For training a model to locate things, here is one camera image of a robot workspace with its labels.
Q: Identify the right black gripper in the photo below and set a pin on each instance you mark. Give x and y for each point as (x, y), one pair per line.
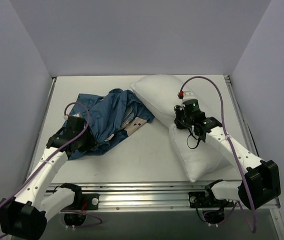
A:
(180, 120)

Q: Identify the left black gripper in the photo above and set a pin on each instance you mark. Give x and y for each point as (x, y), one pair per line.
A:
(87, 139)

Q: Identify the white pillow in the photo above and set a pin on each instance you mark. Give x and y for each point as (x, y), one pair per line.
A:
(159, 94)

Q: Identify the blue cartoon print pillowcase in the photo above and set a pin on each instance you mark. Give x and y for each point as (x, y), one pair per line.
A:
(112, 118)

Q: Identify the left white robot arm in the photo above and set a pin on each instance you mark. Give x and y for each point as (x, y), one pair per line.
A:
(26, 213)

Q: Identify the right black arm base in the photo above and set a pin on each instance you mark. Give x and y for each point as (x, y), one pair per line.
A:
(201, 199)

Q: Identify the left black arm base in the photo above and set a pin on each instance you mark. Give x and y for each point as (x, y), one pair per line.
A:
(89, 202)

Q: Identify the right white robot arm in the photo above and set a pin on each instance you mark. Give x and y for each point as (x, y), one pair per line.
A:
(260, 181)

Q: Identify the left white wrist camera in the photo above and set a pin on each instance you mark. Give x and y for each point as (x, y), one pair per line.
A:
(79, 115)

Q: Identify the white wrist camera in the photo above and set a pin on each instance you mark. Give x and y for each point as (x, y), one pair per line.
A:
(186, 95)
(79, 115)

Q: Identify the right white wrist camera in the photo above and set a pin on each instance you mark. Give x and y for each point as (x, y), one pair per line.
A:
(186, 95)

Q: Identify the aluminium table frame rail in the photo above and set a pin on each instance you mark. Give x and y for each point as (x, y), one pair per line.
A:
(142, 173)

